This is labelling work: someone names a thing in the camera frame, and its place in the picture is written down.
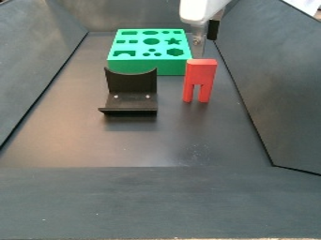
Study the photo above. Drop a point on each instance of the black curved holder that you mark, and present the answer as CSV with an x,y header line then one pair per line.
x,y
131,93

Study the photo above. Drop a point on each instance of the green shape sorting board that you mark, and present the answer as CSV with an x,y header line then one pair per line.
x,y
142,49

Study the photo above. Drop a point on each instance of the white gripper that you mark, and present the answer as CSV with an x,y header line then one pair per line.
x,y
202,14

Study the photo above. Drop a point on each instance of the red two-legged block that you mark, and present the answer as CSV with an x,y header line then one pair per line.
x,y
199,74

